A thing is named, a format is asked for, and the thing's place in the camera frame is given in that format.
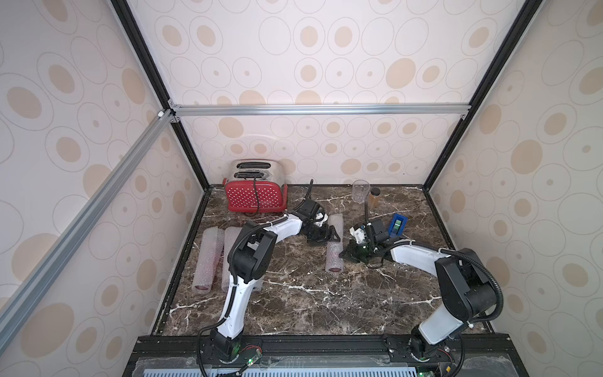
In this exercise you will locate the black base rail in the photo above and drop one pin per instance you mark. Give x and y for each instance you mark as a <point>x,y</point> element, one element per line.
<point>470,355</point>

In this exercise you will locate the red perforated plastic basket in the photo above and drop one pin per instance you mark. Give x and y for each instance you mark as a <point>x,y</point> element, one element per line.
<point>254,197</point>

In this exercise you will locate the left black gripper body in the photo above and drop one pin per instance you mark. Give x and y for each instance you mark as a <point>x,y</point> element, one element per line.
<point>323,231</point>

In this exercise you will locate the single bubble wrap sheet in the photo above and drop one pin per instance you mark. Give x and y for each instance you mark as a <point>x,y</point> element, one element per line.
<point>210,250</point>

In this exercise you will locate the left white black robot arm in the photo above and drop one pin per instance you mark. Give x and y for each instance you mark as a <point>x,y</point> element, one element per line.
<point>249,259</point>

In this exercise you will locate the left diagonal aluminium bar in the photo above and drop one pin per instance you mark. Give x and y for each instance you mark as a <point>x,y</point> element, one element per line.
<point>39,281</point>

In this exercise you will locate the horizontal aluminium bar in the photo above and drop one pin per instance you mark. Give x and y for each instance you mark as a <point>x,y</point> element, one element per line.
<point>179,111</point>

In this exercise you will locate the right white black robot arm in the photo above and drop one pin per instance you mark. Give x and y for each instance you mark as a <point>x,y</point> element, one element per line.
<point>469,292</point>

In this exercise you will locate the clear drinking glass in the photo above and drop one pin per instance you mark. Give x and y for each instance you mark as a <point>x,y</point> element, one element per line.
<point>360,191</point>

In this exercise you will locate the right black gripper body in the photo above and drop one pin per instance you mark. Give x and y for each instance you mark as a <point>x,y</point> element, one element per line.
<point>357,250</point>

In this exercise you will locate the silver toaster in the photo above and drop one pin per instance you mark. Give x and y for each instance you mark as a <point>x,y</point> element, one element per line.
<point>260,170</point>

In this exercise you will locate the brown spice jar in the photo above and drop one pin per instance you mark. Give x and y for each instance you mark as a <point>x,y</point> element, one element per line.
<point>373,198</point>

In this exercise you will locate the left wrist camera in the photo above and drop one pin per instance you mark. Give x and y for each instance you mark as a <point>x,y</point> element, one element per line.
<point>320,218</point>

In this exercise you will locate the blue tape dispenser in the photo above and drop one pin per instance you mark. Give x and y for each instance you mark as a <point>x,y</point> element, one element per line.
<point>397,225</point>

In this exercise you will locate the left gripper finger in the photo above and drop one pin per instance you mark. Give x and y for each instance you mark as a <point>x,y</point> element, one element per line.
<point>332,235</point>
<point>316,240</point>

